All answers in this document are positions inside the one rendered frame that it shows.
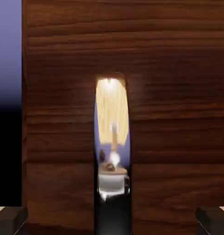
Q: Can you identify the shiny curved metal door handle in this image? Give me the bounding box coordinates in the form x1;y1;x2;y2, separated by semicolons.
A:
94;73;132;235

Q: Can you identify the dark wooden cabinet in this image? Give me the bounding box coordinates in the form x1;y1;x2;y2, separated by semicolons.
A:
21;0;224;235

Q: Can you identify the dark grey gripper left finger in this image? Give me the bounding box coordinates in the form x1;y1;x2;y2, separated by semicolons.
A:
0;206;28;235

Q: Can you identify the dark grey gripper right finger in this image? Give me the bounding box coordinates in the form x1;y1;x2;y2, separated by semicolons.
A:
195;206;224;235

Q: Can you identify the dark wooden cabinet door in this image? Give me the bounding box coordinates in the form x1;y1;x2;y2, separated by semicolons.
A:
26;0;224;235

